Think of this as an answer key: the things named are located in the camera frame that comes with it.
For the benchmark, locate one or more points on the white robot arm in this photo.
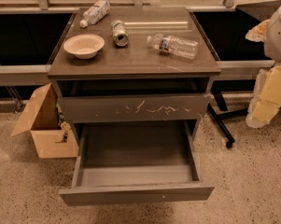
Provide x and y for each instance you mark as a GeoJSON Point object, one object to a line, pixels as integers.
{"type": "Point", "coordinates": [272, 43]}

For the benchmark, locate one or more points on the open grey middle drawer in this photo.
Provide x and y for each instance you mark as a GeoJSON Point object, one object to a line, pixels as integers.
{"type": "Point", "coordinates": [136, 162]}

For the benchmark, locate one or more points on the open cardboard box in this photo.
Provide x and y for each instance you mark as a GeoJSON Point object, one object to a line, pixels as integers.
{"type": "Point", "coordinates": [40, 118]}

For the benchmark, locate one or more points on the clear plastic water bottle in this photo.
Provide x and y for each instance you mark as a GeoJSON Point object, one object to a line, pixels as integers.
{"type": "Point", "coordinates": [174, 45]}

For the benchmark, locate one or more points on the items inside cardboard box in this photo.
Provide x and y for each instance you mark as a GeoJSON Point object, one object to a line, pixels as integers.
{"type": "Point", "coordinates": [62, 123]}

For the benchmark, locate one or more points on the grey drawer cabinet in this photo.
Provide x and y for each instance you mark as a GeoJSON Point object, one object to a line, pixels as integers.
{"type": "Point", "coordinates": [137, 68]}

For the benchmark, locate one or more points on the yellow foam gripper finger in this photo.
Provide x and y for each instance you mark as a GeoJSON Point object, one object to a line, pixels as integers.
{"type": "Point", "coordinates": [258, 33]}
{"type": "Point", "coordinates": [266, 100]}

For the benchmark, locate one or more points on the beige paper bowl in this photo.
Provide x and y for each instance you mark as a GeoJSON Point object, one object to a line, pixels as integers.
{"type": "Point", "coordinates": [84, 46]}

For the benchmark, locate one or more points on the green white soda can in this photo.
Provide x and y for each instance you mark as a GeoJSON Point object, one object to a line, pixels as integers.
{"type": "Point", "coordinates": [119, 33]}

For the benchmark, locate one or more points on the black chair base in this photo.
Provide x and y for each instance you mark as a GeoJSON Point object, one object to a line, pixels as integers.
{"type": "Point", "coordinates": [233, 131]}

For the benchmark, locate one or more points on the scratched grey upper drawer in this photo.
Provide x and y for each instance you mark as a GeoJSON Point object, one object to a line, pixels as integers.
{"type": "Point", "coordinates": [134, 108]}

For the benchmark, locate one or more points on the white labelled plastic bottle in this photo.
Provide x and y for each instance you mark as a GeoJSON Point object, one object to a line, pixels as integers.
{"type": "Point", "coordinates": [95, 13]}

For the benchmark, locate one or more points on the black chair seat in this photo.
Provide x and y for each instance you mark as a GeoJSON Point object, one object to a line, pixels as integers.
{"type": "Point", "coordinates": [262, 10]}

